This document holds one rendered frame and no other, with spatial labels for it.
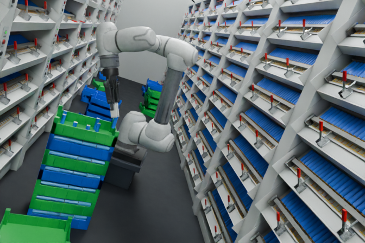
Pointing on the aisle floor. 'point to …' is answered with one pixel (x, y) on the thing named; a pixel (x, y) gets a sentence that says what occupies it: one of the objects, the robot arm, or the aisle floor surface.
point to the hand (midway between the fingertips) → (114, 110)
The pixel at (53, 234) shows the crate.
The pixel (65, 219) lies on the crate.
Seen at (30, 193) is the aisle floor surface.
